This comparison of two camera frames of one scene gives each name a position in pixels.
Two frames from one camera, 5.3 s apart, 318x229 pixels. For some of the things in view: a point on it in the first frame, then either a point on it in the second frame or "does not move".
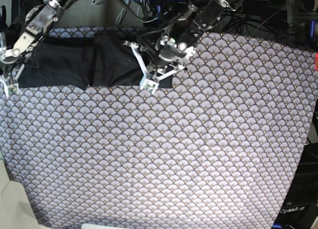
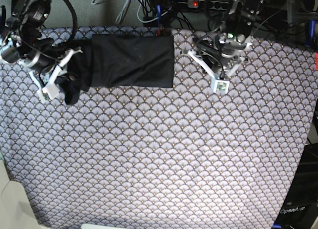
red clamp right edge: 316,61 does not move
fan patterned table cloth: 222,149 does not move
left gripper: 12,88 → 48,90
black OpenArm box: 300,209 does not move
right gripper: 150,81 → 219,85
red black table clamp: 159,32 does not move
